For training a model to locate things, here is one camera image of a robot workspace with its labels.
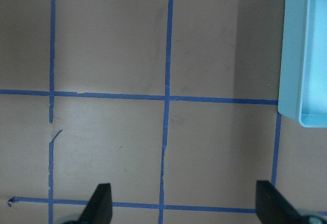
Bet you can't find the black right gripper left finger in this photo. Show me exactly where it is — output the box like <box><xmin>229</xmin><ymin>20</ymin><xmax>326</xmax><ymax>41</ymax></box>
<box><xmin>78</xmin><ymin>183</ymin><xmax>112</xmax><ymax>224</ymax></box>

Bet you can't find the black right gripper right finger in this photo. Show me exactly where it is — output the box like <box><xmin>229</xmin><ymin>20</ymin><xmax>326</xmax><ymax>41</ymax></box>
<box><xmin>255</xmin><ymin>180</ymin><xmax>308</xmax><ymax>224</ymax></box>

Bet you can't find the light blue plastic bin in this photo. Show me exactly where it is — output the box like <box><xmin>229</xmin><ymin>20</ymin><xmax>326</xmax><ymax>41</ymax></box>
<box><xmin>278</xmin><ymin>0</ymin><xmax>326</xmax><ymax>128</ymax></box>

